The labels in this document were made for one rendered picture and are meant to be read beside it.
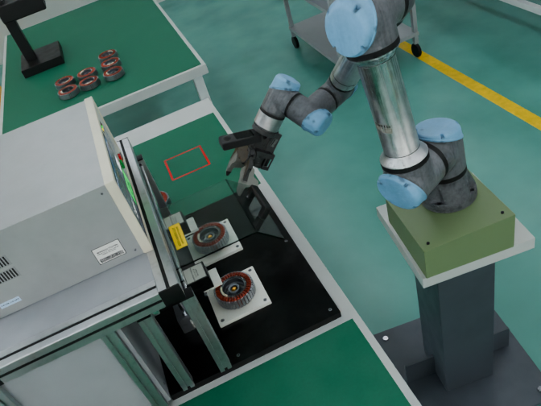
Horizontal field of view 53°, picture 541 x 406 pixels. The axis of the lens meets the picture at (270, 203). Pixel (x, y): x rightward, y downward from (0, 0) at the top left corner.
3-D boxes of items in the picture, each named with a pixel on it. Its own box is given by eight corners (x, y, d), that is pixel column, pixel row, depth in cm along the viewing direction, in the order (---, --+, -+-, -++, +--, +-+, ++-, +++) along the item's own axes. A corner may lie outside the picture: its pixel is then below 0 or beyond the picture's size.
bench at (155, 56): (176, 68, 466) (142, -18, 419) (246, 176, 324) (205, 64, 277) (54, 119, 452) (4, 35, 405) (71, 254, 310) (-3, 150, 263)
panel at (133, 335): (129, 239, 182) (88, 170, 164) (171, 399, 132) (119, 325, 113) (125, 241, 182) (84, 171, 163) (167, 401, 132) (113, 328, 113)
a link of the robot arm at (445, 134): (476, 157, 142) (470, 113, 134) (449, 188, 136) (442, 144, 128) (435, 149, 150) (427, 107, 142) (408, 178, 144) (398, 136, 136)
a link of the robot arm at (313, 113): (343, 101, 144) (311, 80, 148) (317, 124, 139) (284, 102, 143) (339, 121, 151) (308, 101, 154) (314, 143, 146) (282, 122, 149)
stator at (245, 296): (245, 272, 156) (241, 263, 153) (263, 296, 147) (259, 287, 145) (211, 292, 153) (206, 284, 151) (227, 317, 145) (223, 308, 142)
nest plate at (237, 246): (228, 221, 176) (227, 218, 176) (243, 249, 165) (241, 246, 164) (186, 241, 174) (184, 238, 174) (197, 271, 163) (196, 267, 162)
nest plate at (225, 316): (253, 268, 158) (252, 265, 157) (271, 303, 146) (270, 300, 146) (205, 291, 156) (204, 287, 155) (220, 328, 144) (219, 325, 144)
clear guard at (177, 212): (251, 187, 148) (245, 170, 144) (284, 238, 129) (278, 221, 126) (139, 238, 144) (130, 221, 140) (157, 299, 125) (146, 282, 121)
